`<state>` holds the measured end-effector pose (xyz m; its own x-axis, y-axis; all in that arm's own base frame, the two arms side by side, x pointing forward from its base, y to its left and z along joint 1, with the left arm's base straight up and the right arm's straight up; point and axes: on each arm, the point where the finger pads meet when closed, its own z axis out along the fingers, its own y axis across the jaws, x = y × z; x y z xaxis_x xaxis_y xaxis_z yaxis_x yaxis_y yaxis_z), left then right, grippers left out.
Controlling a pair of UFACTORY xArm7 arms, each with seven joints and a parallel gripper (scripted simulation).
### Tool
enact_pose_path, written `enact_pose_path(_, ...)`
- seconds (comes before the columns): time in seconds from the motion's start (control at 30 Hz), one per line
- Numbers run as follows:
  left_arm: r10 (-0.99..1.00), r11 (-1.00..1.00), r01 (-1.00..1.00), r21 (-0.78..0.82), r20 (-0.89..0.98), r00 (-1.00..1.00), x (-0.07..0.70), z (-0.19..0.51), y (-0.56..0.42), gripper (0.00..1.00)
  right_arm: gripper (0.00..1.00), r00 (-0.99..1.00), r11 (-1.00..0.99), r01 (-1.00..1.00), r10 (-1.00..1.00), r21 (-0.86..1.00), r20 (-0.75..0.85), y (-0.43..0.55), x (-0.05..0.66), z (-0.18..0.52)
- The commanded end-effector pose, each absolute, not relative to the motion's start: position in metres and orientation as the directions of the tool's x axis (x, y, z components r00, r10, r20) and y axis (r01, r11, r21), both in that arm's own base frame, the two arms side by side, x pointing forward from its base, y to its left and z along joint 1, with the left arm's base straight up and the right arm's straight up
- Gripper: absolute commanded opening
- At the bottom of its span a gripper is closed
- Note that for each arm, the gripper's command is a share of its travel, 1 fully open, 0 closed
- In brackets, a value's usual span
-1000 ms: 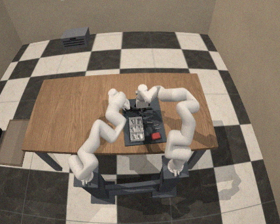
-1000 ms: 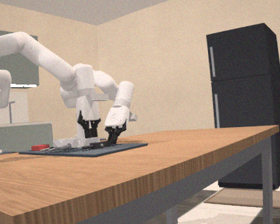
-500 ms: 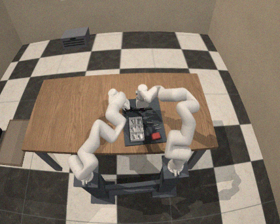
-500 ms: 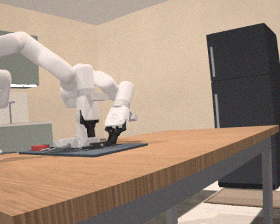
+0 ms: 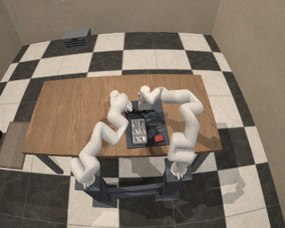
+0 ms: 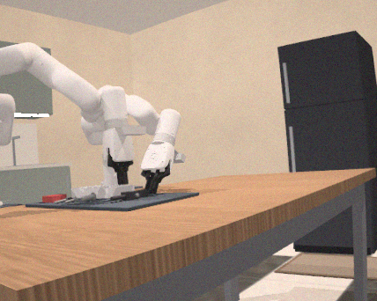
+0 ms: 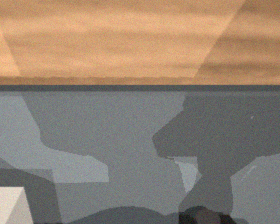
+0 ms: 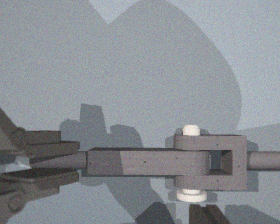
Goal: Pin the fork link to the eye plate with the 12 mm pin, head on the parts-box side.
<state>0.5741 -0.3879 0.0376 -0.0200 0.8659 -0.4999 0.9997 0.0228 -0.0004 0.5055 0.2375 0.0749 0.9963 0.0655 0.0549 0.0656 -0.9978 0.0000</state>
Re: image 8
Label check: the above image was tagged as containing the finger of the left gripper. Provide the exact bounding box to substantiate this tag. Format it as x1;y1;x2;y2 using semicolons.
0;168;79;224
0;108;80;158

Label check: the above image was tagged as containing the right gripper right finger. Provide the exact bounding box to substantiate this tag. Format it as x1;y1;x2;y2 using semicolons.
204;204;231;224

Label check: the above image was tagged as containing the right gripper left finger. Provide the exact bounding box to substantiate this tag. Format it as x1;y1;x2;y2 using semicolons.
189;204;214;224

